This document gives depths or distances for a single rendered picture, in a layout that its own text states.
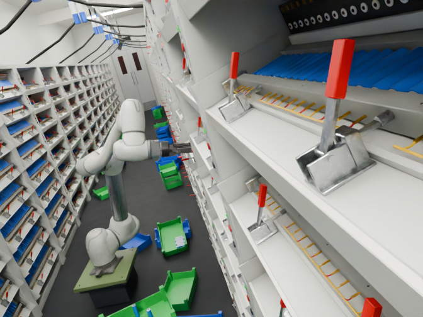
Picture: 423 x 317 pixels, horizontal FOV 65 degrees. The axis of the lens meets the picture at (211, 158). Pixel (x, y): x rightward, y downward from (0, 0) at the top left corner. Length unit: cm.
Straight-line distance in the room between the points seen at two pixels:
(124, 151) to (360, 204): 137
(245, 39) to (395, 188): 48
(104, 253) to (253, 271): 168
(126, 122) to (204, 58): 97
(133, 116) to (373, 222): 141
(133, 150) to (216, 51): 96
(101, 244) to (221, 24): 190
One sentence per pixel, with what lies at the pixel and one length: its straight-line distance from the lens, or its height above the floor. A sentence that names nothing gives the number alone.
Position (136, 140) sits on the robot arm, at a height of 113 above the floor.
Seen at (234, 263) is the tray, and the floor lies 73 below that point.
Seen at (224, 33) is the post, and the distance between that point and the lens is 64.
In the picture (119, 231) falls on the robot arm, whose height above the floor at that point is 44.
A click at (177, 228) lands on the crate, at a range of 289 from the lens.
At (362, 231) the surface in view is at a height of 134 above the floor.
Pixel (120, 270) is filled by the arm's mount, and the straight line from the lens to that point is 239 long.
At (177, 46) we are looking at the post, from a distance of 133.
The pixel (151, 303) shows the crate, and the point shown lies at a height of 42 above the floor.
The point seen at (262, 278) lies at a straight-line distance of 79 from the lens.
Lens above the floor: 144
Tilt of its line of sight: 18 degrees down
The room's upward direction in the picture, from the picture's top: 15 degrees counter-clockwise
